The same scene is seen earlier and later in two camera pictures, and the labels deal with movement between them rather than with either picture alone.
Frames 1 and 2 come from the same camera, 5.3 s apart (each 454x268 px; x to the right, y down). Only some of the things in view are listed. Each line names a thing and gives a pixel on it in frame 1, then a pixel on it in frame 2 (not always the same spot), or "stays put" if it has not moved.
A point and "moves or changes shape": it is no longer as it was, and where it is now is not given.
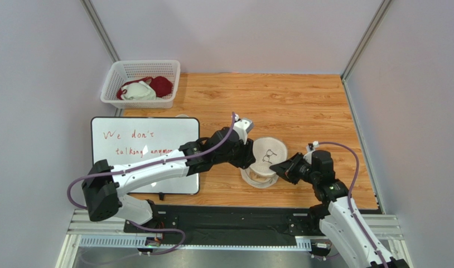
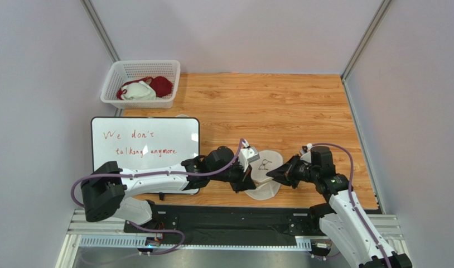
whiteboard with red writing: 121,140 stays put
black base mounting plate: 232,225 stays put
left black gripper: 247,157 -> 245,181
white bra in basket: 139,91 stays put
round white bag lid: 267,151 moves or changes shape
